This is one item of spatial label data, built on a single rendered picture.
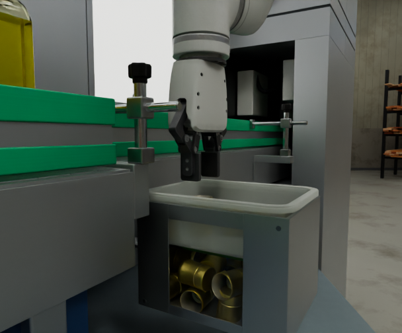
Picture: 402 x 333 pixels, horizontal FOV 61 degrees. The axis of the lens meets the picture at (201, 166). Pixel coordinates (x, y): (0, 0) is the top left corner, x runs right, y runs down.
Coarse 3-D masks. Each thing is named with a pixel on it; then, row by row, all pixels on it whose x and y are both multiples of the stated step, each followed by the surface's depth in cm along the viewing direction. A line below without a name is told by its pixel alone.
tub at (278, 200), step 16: (160, 192) 52; (176, 192) 55; (192, 192) 60; (208, 192) 61; (224, 192) 59; (240, 192) 58; (256, 192) 56; (272, 192) 55; (288, 192) 54; (304, 192) 52; (224, 208) 43; (240, 208) 40; (256, 208) 39; (272, 208) 39; (288, 208) 39
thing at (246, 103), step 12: (288, 60) 126; (240, 72) 138; (252, 72) 136; (288, 72) 127; (240, 84) 139; (252, 84) 136; (264, 84) 147; (288, 84) 127; (240, 96) 139; (252, 96) 136; (264, 96) 148; (288, 96) 127; (240, 108) 139; (252, 108) 137; (264, 108) 149
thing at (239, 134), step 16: (160, 112) 65; (112, 128) 55; (128, 128) 58; (160, 128) 65; (240, 128) 97; (256, 128) 108; (272, 128) 122; (128, 144) 57; (160, 144) 65; (176, 144) 70; (224, 144) 89; (240, 144) 98; (256, 144) 108; (272, 144) 122
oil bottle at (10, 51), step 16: (0, 0) 40; (16, 0) 42; (0, 16) 40; (16, 16) 41; (0, 32) 40; (16, 32) 42; (32, 32) 44; (0, 48) 40; (16, 48) 42; (32, 48) 44; (0, 64) 40; (16, 64) 42; (32, 64) 44; (0, 80) 40; (16, 80) 42; (32, 80) 44
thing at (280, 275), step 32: (160, 224) 47; (192, 224) 45; (224, 224) 42; (256, 224) 40; (288, 224) 38; (160, 256) 47; (192, 256) 45; (224, 256) 43; (256, 256) 40; (288, 256) 38; (160, 288) 48; (192, 288) 45; (224, 288) 43; (256, 288) 40; (288, 288) 39; (192, 320) 46; (224, 320) 43; (256, 320) 41; (288, 320) 39
